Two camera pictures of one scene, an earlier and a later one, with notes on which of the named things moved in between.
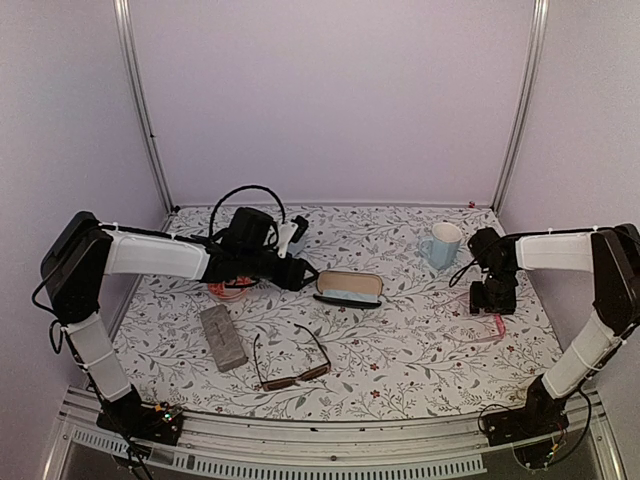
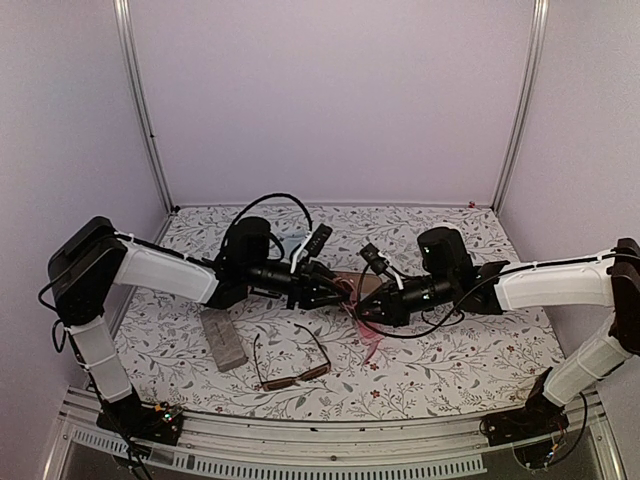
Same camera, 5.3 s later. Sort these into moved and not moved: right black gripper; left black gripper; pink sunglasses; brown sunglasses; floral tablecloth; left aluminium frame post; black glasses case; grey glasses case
Moved: left black gripper; pink sunglasses; right black gripper
Not moved: black glasses case; left aluminium frame post; brown sunglasses; floral tablecloth; grey glasses case
